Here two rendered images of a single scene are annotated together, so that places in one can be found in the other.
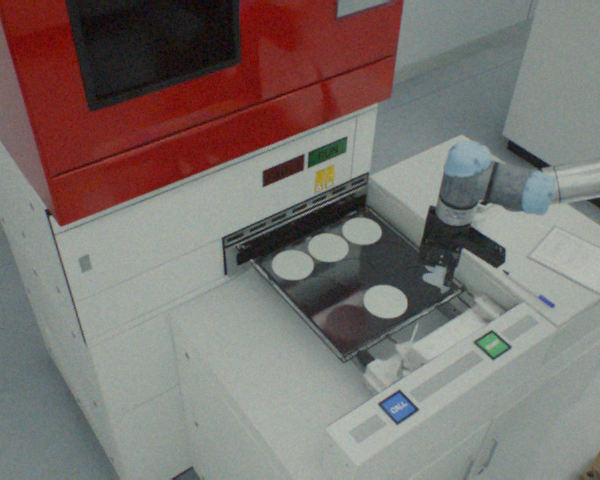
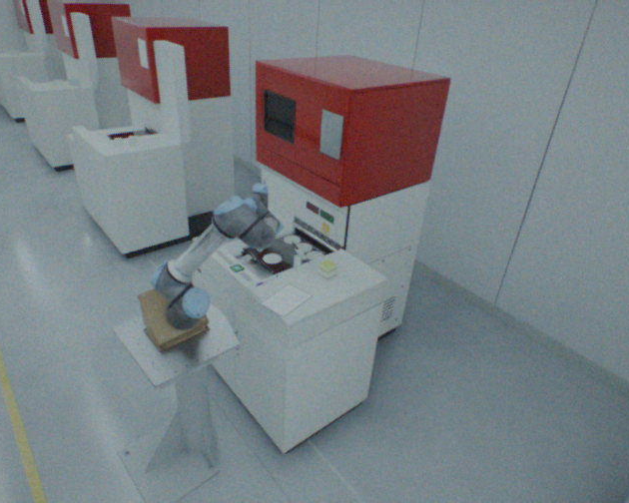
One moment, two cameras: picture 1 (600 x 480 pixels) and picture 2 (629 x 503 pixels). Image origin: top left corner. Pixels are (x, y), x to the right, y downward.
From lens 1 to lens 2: 2.59 m
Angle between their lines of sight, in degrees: 67
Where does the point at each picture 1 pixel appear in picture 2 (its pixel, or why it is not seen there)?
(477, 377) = (222, 263)
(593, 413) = (220, 320)
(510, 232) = (306, 281)
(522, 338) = (240, 276)
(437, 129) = (618, 447)
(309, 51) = (312, 157)
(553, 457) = not seen: hidden behind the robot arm
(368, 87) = (330, 193)
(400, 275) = (288, 262)
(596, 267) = (282, 302)
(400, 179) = (340, 255)
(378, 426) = not seen: hidden behind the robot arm
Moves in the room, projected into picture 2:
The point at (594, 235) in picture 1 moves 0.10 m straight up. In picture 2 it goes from (307, 308) to (308, 290)
